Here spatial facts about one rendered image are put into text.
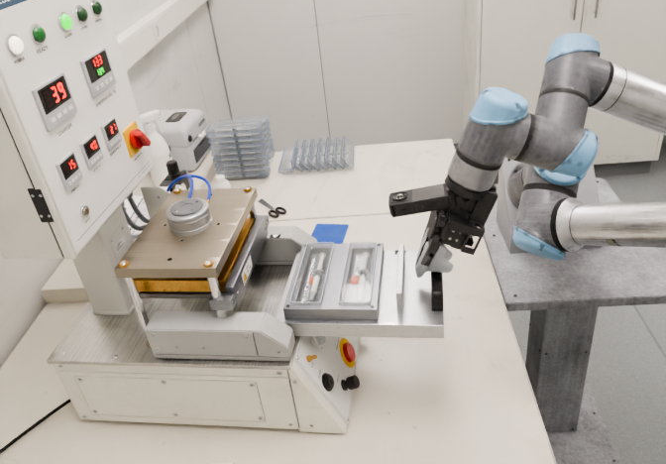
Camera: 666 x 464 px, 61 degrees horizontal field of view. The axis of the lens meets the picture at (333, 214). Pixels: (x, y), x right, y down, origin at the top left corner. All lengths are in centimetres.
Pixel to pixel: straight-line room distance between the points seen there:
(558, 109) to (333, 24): 256
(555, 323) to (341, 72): 218
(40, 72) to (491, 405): 96
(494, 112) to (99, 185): 66
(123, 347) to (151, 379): 8
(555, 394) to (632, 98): 116
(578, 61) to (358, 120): 268
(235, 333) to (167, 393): 21
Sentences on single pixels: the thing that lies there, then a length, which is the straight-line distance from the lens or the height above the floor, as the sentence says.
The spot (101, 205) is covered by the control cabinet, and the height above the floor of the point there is 119.
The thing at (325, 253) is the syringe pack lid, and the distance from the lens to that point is 112.
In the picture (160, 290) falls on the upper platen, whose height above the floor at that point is 104.
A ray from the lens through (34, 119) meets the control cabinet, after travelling 94.
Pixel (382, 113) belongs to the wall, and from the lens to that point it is 356.
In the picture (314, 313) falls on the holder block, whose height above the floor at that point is 98.
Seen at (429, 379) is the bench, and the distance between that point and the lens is 121.
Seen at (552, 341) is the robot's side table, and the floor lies 42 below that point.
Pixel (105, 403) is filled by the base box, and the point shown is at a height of 82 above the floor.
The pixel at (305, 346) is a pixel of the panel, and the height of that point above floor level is 91.
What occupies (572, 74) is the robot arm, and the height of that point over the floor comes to 134.
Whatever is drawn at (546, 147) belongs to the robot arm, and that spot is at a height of 126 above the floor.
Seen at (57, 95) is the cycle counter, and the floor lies 139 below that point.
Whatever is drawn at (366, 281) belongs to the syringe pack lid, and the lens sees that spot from 104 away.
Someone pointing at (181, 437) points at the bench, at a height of 75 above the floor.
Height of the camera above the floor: 164
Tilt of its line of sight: 31 degrees down
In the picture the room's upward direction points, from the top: 7 degrees counter-clockwise
